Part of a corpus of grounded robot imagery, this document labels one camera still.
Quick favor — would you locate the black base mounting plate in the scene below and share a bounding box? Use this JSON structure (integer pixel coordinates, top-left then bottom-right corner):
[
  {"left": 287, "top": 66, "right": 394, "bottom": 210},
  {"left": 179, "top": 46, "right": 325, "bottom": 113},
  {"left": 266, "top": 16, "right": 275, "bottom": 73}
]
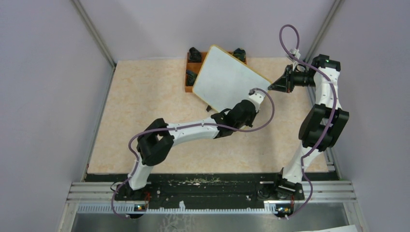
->
[{"left": 84, "top": 173, "right": 339, "bottom": 211}]

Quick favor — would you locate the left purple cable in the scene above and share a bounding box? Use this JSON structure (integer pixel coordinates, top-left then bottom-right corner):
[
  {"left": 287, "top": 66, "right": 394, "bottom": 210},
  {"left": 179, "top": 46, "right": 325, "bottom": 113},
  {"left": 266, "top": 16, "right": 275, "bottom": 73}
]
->
[{"left": 111, "top": 88, "right": 275, "bottom": 220}]

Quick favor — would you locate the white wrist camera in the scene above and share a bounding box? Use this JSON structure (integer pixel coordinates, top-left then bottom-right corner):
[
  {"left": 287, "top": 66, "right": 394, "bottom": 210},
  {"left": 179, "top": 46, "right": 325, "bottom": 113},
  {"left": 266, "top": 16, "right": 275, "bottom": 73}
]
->
[
  {"left": 248, "top": 89, "right": 265, "bottom": 113},
  {"left": 287, "top": 48, "right": 301, "bottom": 60}
]

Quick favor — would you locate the rolled dark tie front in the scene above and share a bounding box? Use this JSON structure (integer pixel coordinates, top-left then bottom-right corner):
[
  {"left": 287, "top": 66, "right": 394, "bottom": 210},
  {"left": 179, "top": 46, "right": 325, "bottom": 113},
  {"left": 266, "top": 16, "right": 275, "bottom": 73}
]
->
[{"left": 186, "top": 70, "right": 198, "bottom": 87}]

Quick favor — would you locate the purple cable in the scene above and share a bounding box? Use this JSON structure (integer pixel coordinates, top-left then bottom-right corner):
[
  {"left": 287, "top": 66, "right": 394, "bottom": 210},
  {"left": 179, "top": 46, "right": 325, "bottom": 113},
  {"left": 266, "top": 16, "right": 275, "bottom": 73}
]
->
[
  {"left": 279, "top": 24, "right": 337, "bottom": 220},
  {"left": 111, "top": 88, "right": 275, "bottom": 220}
]

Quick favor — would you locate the rolled dark tie right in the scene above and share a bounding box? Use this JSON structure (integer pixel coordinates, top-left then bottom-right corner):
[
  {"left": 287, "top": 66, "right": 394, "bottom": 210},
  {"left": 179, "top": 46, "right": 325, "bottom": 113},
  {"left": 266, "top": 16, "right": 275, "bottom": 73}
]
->
[{"left": 232, "top": 48, "right": 247, "bottom": 63}]

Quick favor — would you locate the whiteboard with yellow frame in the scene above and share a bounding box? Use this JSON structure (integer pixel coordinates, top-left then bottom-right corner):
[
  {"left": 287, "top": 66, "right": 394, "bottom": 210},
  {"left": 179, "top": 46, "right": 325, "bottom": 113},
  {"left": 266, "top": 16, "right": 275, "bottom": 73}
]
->
[{"left": 192, "top": 45, "right": 272, "bottom": 112}]

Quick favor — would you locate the aluminium frame rail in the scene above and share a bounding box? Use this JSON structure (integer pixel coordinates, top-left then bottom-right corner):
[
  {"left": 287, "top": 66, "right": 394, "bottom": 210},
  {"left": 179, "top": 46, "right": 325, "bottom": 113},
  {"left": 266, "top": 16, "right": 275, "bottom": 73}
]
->
[{"left": 67, "top": 181, "right": 357, "bottom": 203}]

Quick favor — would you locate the rolled dark tie left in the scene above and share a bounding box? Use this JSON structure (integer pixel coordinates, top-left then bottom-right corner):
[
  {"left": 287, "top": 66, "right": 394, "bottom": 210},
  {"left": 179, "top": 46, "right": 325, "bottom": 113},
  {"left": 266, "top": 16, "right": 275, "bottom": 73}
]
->
[{"left": 187, "top": 47, "right": 202, "bottom": 63}]

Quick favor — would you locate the rolled dark tie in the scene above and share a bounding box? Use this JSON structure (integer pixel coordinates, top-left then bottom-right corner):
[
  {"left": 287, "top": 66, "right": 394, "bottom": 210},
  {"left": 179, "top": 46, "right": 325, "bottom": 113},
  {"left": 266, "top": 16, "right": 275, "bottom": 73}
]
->
[
  {"left": 186, "top": 70, "right": 198, "bottom": 87},
  {"left": 187, "top": 47, "right": 202, "bottom": 63},
  {"left": 232, "top": 48, "right": 247, "bottom": 63}
]

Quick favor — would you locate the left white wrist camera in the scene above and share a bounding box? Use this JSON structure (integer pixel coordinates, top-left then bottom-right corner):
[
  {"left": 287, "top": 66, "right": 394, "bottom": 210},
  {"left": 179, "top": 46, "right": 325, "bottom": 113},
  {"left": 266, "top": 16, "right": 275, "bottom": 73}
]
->
[{"left": 248, "top": 89, "right": 265, "bottom": 113}]

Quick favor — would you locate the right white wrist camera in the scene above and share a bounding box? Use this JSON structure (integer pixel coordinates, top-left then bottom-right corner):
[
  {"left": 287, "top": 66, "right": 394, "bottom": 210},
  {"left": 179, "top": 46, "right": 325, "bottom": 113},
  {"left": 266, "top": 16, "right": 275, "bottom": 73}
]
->
[{"left": 287, "top": 48, "right": 301, "bottom": 60}]

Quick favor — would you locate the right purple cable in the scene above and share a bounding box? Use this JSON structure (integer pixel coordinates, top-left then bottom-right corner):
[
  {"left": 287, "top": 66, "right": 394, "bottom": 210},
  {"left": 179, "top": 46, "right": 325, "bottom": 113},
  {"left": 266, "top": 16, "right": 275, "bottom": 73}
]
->
[{"left": 279, "top": 24, "right": 337, "bottom": 220}]

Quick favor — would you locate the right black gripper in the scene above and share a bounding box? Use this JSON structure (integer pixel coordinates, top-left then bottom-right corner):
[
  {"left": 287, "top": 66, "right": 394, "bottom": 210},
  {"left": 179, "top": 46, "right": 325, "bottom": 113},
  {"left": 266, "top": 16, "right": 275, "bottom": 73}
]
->
[{"left": 267, "top": 65, "right": 315, "bottom": 94}]

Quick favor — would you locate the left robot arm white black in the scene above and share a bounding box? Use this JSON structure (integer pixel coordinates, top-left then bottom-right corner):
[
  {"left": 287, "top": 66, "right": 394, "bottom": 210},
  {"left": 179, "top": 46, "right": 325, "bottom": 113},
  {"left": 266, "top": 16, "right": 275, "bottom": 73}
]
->
[{"left": 126, "top": 99, "right": 261, "bottom": 200}]

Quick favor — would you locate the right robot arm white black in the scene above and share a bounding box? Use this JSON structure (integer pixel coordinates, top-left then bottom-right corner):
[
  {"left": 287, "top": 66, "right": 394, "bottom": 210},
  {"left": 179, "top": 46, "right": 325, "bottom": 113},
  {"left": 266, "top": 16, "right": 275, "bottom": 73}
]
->
[{"left": 268, "top": 54, "right": 349, "bottom": 199}]

